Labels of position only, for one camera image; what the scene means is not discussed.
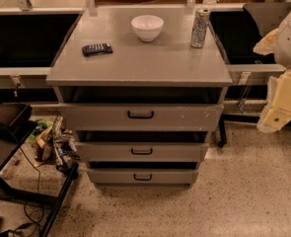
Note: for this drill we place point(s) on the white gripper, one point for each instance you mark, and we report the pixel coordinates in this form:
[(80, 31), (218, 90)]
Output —
[(290, 45)]

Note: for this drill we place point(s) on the grey bottom drawer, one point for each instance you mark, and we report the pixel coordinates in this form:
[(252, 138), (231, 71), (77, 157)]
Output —
[(143, 177)]

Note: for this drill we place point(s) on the grey drawer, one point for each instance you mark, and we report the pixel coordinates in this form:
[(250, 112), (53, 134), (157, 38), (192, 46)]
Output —
[(143, 177), (142, 151), (141, 117)]

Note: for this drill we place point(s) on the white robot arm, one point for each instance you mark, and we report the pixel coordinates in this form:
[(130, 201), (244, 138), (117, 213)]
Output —
[(278, 43)]

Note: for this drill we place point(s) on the grey drawer cabinet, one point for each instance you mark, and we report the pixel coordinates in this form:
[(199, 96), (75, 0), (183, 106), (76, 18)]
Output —
[(166, 70)]

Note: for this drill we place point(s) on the grey middle drawer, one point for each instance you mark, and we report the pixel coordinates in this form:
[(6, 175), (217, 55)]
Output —
[(142, 151)]

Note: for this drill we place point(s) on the grey top drawer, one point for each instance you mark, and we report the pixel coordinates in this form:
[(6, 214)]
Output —
[(141, 117)]

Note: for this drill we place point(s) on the black table right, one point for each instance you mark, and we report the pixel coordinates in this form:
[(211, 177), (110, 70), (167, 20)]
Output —
[(238, 32)]

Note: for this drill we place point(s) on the silver drink can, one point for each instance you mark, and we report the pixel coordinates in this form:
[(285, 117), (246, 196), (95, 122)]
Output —
[(199, 28)]

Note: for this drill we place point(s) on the white bowl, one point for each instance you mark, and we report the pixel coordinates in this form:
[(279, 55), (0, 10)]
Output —
[(147, 27)]

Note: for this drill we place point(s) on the dark snack bar package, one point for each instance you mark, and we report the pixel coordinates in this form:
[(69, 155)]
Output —
[(96, 49)]

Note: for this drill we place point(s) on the black side table left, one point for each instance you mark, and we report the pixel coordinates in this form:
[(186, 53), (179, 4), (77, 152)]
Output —
[(15, 128)]

